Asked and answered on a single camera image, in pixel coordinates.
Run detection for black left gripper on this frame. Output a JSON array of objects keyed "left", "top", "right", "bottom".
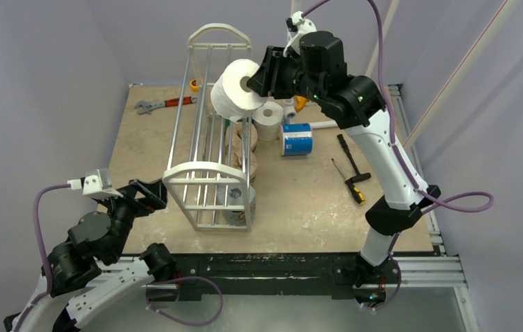
[{"left": 98, "top": 175, "right": 168, "bottom": 259}]

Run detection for unwrapped white paper roll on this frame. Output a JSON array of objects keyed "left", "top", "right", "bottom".
[{"left": 210, "top": 59, "right": 267, "bottom": 122}]

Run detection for white metal shelf rack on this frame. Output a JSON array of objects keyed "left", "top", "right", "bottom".
[{"left": 162, "top": 23, "right": 253, "bottom": 232}]

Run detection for blue white packaged roll front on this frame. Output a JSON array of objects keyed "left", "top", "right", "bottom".
[{"left": 280, "top": 123, "right": 313, "bottom": 156}]

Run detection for grey paper roll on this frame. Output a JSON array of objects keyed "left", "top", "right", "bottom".
[{"left": 216, "top": 185, "right": 256, "bottom": 226}]

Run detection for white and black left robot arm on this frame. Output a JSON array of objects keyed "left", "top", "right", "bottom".
[{"left": 3, "top": 174, "right": 177, "bottom": 331}]

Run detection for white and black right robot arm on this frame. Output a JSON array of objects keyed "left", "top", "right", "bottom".
[{"left": 246, "top": 31, "right": 441, "bottom": 286}]

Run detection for orange faucet valve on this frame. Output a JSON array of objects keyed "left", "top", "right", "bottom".
[{"left": 294, "top": 95, "right": 309, "bottom": 113}]

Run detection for yellow tape measure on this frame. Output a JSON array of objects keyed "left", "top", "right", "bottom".
[{"left": 189, "top": 79, "right": 200, "bottom": 92}]

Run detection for black screwdriver tool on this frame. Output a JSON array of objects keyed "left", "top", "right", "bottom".
[{"left": 337, "top": 134, "right": 371, "bottom": 183}]

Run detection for white pvc pipe frame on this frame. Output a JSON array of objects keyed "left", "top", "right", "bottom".
[{"left": 282, "top": 0, "right": 523, "bottom": 167}]

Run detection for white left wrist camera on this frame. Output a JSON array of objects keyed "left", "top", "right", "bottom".
[{"left": 66, "top": 169, "right": 123, "bottom": 201}]

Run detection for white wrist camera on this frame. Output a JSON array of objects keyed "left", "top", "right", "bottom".
[
  {"left": 66, "top": 169, "right": 123, "bottom": 201},
  {"left": 282, "top": 11, "right": 317, "bottom": 57}
]

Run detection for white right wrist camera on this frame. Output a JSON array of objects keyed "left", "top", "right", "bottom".
[{"left": 282, "top": 11, "right": 317, "bottom": 57}]

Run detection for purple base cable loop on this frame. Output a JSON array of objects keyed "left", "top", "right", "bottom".
[{"left": 145, "top": 275, "right": 225, "bottom": 327}]

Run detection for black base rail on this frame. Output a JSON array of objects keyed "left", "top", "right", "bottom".
[{"left": 131, "top": 250, "right": 402, "bottom": 302}]

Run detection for red handled pliers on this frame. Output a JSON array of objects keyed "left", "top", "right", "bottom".
[{"left": 134, "top": 96, "right": 198, "bottom": 115}]

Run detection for yellow handled screwdriver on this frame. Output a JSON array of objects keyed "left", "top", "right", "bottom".
[{"left": 331, "top": 158, "right": 365, "bottom": 205}]

